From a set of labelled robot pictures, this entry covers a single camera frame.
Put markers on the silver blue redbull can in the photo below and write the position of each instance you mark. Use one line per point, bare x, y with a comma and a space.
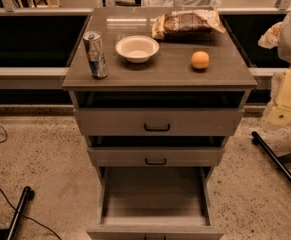
94, 50

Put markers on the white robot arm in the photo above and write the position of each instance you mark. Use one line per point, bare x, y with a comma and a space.
278, 111

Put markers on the grey drawer cabinet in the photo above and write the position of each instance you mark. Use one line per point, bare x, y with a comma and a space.
165, 81

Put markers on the open bottom drawer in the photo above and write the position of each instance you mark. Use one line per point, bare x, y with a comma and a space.
154, 203

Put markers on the white paper bowl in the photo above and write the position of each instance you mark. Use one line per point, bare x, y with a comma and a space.
137, 49

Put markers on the orange fruit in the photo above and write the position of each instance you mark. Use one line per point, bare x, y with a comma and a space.
200, 60

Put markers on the black stand leg right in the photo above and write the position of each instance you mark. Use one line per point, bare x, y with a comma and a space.
279, 161

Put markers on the black stand leg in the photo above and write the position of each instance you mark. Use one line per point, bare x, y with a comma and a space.
279, 161
26, 196

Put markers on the black stand leg left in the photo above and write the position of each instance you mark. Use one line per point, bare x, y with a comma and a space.
26, 196

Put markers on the metal railing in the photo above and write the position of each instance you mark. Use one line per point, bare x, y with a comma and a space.
25, 4

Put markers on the top drawer with black handle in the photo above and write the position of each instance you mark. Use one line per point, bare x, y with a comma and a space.
157, 122

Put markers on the drawer with black handle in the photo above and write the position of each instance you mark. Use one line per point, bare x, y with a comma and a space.
160, 156
157, 122

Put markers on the middle drawer with black handle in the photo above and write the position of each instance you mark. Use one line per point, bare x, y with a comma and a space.
160, 156

